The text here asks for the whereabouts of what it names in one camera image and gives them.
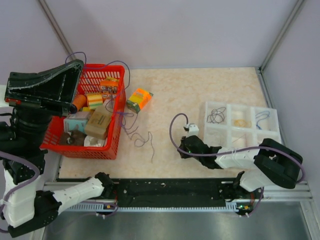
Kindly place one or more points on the aluminium corner post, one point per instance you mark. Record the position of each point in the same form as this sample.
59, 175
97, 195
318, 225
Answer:
294, 13
56, 28

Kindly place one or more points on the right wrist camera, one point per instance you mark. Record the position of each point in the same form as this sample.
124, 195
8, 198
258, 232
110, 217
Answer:
191, 129

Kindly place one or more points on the white compartment tray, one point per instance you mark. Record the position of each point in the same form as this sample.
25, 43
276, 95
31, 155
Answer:
237, 126

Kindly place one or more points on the brown plush toy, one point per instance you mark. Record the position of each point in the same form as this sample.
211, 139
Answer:
72, 138

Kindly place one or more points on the red plastic basket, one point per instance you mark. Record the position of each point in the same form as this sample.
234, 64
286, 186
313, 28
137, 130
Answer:
89, 82

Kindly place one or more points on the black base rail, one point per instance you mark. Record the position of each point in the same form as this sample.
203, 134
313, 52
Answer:
194, 194

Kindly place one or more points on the orange snack box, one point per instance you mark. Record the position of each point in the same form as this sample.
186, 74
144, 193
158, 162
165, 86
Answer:
109, 88

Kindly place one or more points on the orange green sponge box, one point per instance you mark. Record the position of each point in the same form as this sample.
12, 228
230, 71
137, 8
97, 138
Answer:
138, 100

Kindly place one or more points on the left aluminium corner post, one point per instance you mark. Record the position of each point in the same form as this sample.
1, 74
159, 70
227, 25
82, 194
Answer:
56, 28

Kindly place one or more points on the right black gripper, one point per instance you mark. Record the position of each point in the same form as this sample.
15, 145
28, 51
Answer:
182, 146

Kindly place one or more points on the yellow green striped sponge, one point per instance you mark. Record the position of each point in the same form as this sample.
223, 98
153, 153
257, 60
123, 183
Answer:
94, 100

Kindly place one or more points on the white crumpled bag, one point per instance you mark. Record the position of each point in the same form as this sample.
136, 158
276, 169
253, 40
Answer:
90, 141

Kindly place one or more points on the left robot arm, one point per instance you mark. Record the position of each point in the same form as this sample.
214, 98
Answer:
24, 207

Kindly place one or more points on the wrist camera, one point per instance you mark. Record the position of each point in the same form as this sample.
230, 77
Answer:
3, 103
191, 129

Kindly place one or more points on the right aluminium corner post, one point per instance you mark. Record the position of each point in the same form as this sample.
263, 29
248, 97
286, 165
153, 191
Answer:
294, 13

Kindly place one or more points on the light blue carton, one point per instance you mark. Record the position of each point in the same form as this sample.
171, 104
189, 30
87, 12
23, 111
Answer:
77, 121

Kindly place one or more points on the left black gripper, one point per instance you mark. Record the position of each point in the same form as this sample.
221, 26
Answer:
53, 90

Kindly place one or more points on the brown cardboard box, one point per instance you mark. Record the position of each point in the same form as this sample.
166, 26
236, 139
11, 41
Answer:
97, 125

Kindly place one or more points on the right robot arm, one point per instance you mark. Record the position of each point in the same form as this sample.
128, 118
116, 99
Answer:
269, 163

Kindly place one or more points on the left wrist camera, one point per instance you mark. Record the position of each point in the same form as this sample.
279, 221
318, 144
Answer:
3, 103

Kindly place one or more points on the orange cylindrical can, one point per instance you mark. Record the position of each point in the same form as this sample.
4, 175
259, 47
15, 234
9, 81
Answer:
78, 102

